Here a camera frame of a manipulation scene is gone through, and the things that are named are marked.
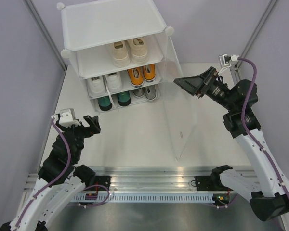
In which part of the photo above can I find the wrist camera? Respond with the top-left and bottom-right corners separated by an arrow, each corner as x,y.
51,108 -> 81,128
218,54 -> 239,75

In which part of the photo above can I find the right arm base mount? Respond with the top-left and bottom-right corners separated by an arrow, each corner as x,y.
195,175 -> 223,191

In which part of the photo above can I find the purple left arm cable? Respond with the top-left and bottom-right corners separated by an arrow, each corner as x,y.
14,117 -> 72,229

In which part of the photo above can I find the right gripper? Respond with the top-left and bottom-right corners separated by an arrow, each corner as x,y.
174,66 -> 237,112

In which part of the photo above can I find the aluminium frame rail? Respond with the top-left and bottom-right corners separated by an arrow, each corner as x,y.
24,172 -> 258,193

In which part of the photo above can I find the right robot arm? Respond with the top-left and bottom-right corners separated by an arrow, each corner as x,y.
173,67 -> 289,221

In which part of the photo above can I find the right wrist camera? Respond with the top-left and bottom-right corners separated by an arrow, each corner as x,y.
218,54 -> 239,75

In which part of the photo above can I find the white plastic shoe cabinet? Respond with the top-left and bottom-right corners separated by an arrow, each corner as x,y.
57,0 -> 182,112

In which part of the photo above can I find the grey canvas sneaker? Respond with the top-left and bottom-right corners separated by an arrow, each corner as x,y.
144,85 -> 157,101
132,88 -> 145,99

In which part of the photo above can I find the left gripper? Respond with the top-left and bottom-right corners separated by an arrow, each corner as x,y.
57,115 -> 101,161

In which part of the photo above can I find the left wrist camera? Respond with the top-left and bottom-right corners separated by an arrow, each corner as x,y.
51,108 -> 81,128

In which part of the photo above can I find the translucent cabinet door panel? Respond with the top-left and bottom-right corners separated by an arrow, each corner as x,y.
161,37 -> 197,160

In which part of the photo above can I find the white sneaker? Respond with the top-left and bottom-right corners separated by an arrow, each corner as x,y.
87,76 -> 106,96
104,72 -> 123,106

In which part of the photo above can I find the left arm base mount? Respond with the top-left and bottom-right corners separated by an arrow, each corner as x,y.
85,175 -> 111,194

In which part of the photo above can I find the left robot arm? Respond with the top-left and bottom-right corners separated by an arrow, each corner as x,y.
0,109 -> 101,231

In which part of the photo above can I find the orange canvas sneaker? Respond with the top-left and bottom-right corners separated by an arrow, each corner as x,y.
127,67 -> 144,88
143,64 -> 156,82

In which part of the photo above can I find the green loafer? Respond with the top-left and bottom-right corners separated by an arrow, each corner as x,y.
97,96 -> 112,111
117,91 -> 131,106

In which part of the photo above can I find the beige sneaker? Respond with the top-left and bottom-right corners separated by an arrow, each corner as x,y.
110,41 -> 130,67
127,37 -> 149,64

